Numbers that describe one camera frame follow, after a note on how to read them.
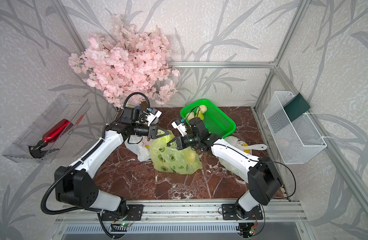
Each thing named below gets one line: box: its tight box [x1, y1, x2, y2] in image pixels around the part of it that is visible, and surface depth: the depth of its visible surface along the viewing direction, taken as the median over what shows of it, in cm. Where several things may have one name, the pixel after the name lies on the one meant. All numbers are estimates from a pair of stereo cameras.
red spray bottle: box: [27, 118, 71, 158], surface depth 62 cm
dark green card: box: [283, 92, 311, 122], surface depth 74 cm
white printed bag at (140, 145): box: [124, 134, 152, 162], surface depth 93 cm
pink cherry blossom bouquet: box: [68, 14, 180, 106], surface depth 75 cm
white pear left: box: [186, 112, 195, 121], surface depth 110 cm
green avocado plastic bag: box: [149, 130, 203, 175], surface depth 75 cm
